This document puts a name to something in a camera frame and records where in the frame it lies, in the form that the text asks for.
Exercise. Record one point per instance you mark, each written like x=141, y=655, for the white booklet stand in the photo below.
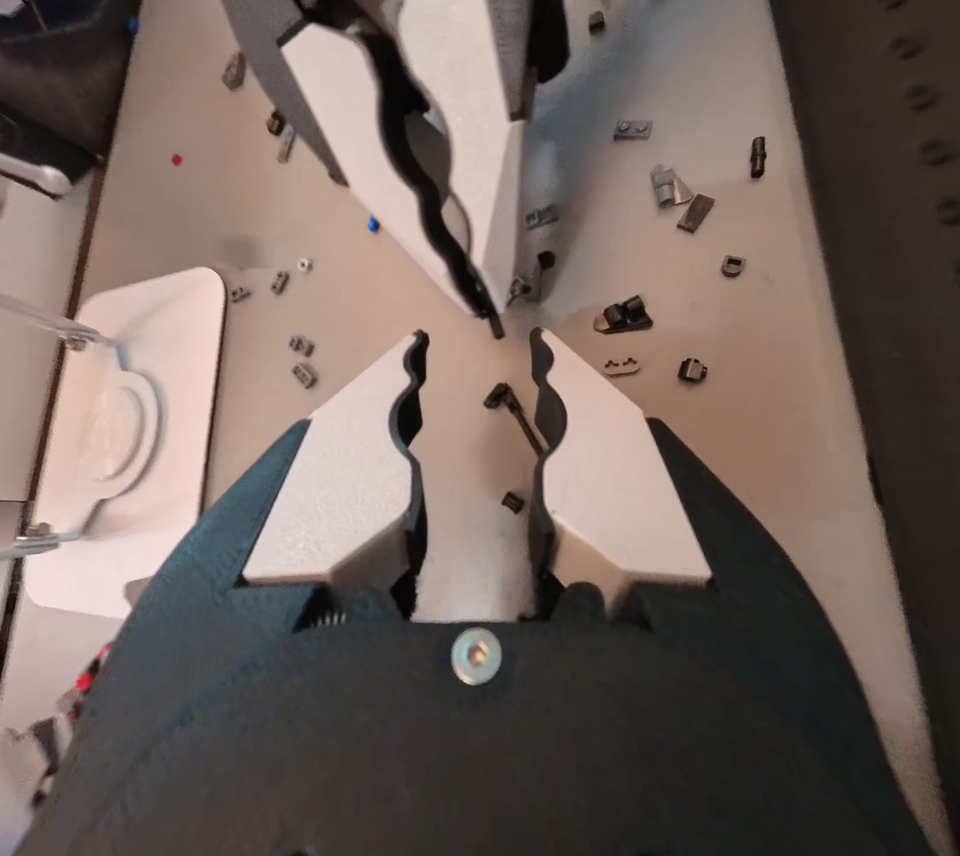
x=165, y=361

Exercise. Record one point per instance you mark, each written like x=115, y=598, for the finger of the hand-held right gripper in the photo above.
x=345, y=113
x=465, y=46

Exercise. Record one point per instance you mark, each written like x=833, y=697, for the dark lego set box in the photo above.
x=60, y=8

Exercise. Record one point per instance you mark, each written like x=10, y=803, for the black perforated mat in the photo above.
x=862, y=271

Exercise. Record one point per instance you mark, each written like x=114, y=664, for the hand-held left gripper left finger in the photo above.
x=337, y=496

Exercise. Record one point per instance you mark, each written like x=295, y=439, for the grey lego car model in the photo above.
x=45, y=736

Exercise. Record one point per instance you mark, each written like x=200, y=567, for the black lego axle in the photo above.
x=496, y=327

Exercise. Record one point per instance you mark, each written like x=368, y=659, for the scattered loose lego pieces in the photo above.
x=622, y=316

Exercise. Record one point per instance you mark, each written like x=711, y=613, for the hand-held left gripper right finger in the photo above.
x=622, y=503

